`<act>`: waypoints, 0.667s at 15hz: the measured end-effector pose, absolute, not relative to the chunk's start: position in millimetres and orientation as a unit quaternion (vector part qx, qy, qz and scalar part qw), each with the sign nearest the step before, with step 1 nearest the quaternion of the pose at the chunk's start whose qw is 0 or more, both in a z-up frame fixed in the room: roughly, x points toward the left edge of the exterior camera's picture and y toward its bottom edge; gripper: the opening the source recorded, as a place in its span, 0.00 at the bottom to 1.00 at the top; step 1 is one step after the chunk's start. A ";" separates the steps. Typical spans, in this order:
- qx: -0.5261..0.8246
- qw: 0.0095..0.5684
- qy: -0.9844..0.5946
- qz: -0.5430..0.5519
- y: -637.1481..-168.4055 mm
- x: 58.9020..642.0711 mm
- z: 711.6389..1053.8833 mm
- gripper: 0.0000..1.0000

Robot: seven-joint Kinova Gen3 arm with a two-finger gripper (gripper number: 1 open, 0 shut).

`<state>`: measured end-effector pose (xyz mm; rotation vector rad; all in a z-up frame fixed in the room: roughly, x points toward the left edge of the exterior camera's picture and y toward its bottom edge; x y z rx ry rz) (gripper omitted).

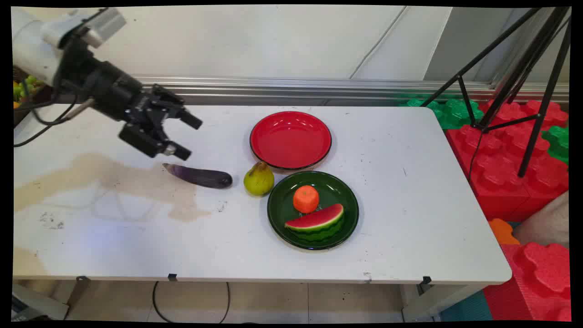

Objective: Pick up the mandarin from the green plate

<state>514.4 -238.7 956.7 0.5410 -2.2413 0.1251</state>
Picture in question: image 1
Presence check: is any aluminium rail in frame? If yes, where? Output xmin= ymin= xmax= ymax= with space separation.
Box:
xmin=132 ymin=75 xmax=570 ymax=107

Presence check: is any purple toy eggplant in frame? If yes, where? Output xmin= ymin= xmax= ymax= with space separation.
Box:
xmin=163 ymin=163 xmax=233 ymax=190

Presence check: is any yellow-green toy pear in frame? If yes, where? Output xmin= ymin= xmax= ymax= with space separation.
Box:
xmin=243 ymin=161 xmax=275 ymax=197

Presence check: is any black tripod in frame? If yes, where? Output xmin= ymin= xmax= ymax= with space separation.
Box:
xmin=419 ymin=6 xmax=573 ymax=178

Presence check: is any orange foam piece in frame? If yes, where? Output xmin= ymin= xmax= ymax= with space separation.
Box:
xmin=488 ymin=218 xmax=520 ymax=246

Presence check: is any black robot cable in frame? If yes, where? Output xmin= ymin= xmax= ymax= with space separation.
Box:
xmin=14 ymin=75 xmax=97 ymax=147

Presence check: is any black cable loop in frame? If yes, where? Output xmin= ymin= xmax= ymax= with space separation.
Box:
xmin=152 ymin=281 xmax=231 ymax=323

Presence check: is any orange toy mandarin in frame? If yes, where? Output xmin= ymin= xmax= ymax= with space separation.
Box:
xmin=293 ymin=184 xmax=320 ymax=214

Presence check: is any green foam block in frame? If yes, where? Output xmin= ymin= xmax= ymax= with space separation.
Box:
xmin=401 ymin=97 xmax=485 ymax=131
xmin=541 ymin=125 xmax=570 ymax=165

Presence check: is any large red foam block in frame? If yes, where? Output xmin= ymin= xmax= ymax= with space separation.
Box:
xmin=444 ymin=99 xmax=570 ymax=222

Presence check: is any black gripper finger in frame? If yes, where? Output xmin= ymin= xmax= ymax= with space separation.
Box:
xmin=145 ymin=84 xmax=204 ymax=131
xmin=118 ymin=119 xmax=192 ymax=161

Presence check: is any basket of toy fruit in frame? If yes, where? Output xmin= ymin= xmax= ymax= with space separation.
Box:
xmin=13 ymin=67 xmax=51 ymax=127

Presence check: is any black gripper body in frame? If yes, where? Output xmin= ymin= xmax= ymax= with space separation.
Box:
xmin=59 ymin=40 xmax=158 ymax=126

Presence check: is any green plate with black rim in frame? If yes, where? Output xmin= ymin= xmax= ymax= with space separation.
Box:
xmin=267 ymin=171 xmax=360 ymax=251

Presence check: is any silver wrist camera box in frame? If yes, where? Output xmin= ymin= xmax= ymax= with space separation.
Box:
xmin=42 ymin=8 xmax=128 ymax=49

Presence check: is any toy watermelon slice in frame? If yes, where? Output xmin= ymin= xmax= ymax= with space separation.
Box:
xmin=284 ymin=203 xmax=345 ymax=242

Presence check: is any red plate with black rim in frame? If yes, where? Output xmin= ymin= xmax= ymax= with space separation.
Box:
xmin=249 ymin=111 xmax=332 ymax=171

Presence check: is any white table leg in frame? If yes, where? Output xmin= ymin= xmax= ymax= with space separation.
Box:
xmin=401 ymin=284 xmax=484 ymax=322

